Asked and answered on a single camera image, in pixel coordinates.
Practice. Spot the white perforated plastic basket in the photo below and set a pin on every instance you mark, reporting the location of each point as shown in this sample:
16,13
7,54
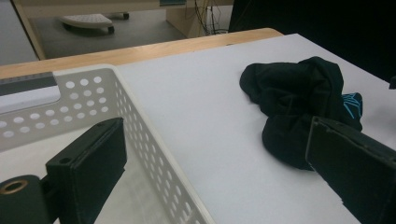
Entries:
140,199

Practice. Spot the dark curtain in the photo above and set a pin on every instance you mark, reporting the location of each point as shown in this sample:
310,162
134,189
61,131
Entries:
311,25

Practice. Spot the black sock with blue stripes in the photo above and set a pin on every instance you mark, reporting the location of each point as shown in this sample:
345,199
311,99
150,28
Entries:
286,93

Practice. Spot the white platform on casters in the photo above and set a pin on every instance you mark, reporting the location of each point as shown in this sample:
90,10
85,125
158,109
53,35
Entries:
87,20

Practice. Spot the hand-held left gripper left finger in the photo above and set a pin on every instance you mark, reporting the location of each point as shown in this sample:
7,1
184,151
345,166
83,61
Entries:
90,161

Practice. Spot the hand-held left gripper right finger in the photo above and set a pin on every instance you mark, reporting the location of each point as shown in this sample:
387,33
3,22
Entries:
358,168

